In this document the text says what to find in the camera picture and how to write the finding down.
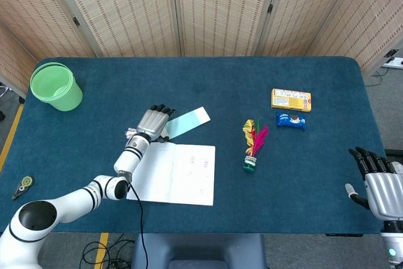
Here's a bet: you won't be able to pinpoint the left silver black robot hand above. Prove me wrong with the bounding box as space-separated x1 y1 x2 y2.
133 104 177 144

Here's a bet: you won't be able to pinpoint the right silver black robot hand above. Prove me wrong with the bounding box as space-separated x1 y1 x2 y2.
344 146 403 222

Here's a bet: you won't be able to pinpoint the teal white tasselled bookmark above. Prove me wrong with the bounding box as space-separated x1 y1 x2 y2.
125 106 211 140

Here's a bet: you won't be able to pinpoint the white lined paper notebook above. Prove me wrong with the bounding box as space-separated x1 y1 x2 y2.
125 142 217 207

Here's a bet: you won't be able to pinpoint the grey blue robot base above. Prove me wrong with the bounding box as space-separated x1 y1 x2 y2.
131 233 267 269

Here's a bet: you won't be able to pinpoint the blue felt table cover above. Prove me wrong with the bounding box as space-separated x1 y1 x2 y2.
0 57 389 235

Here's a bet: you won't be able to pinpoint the green plastic bucket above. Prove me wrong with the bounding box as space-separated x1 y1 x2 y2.
30 62 84 112

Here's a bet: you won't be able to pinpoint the colourful feather shuttlecock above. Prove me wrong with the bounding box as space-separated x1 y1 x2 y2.
241 118 270 173

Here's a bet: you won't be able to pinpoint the woven folding screen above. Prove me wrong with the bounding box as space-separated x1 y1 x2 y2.
0 0 403 100

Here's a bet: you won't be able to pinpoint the blue cookie packet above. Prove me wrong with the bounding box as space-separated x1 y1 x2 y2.
275 111 307 131

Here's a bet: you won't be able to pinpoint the white power strip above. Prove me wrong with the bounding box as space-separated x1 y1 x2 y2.
382 57 403 69

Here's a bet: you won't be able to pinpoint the yellow cardboard box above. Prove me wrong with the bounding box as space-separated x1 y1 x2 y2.
271 88 312 113

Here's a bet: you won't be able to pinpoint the yellow floor tape strip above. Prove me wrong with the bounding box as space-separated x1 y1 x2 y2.
0 103 25 172
93 232 110 269

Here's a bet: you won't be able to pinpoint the correction tape dispenser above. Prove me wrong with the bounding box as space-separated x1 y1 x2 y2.
11 175 35 200

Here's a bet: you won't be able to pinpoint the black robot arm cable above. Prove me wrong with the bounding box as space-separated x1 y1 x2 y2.
125 177 149 269

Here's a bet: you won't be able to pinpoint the black floor cables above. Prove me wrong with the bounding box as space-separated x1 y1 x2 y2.
78 239 136 269

